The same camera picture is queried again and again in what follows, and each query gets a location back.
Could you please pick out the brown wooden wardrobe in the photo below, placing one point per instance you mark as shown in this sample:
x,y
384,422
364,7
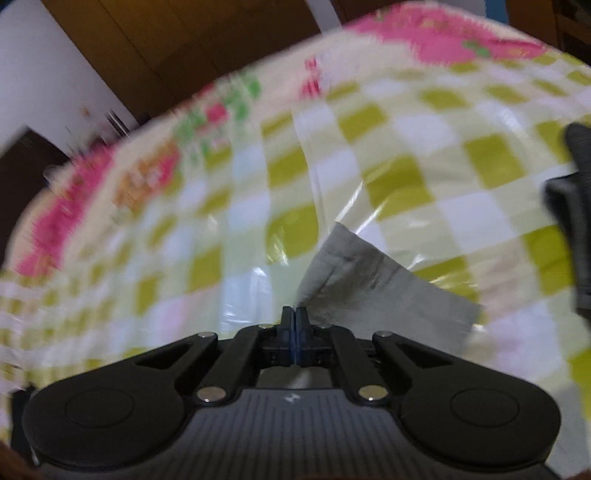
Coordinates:
x,y
175,50

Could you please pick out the clear plastic sheet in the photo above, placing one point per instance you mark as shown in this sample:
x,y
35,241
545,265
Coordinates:
x,y
351,203

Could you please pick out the checkered plastic tablecloth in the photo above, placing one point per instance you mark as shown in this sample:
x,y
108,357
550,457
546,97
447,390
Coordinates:
x,y
175,240

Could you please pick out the grey pants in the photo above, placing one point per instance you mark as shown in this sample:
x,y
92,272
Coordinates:
x,y
369,286

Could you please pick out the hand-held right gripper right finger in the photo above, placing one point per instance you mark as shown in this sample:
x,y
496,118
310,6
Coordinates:
x,y
301,330

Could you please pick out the brown wooden door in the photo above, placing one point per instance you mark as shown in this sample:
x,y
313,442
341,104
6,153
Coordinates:
x,y
369,9

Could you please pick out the dark cloth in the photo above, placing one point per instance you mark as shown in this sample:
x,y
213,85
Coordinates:
x,y
575,230

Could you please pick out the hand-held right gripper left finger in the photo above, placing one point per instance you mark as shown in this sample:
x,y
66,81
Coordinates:
x,y
288,330

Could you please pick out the dark brown cabinet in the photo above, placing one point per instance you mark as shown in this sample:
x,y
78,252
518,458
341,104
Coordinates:
x,y
23,175

